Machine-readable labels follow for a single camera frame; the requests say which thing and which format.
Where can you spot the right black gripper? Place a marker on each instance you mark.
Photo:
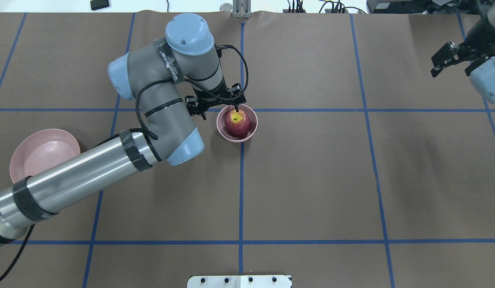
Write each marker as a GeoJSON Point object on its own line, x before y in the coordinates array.
{"type": "Point", "coordinates": [476, 40]}

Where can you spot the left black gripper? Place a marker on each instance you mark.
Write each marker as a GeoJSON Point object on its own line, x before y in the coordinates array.
{"type": "Point", "coordinates": [211, 101]}

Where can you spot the pink bowl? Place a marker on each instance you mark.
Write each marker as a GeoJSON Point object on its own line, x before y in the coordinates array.
{"type": "Point", "coordinates": [220, 123]}

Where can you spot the red apple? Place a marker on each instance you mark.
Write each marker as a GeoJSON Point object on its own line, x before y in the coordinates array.
{"type": "Point", "coordinates": [237, 124]}

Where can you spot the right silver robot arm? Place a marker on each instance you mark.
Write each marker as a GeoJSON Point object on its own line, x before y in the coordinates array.
{"type": "Point", "coordinates": [483, 77]}

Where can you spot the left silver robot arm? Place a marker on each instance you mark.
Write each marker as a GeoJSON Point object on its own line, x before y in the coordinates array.
{"type": "Point", "coordinates": [171, 79]}

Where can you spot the pink plate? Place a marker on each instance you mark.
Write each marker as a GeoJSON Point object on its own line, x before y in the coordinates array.
{"type": "Point", "coordinates": [41, 151]}

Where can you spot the small black square device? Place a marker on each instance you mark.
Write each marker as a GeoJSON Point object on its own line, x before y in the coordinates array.
{"type": "Point", "coordinates": [99, 4]}

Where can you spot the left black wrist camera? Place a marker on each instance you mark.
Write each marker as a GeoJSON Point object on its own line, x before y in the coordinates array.
{"type": "Point", "coordinates": [236, 96]}

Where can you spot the aluminium frame post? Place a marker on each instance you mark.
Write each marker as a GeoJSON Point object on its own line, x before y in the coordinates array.
{"type": "Point", "coordinates": [241, 9]}

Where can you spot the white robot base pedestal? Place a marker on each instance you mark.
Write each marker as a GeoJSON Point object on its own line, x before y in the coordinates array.
{"type": "Point", "coordinates": [240, 281]}

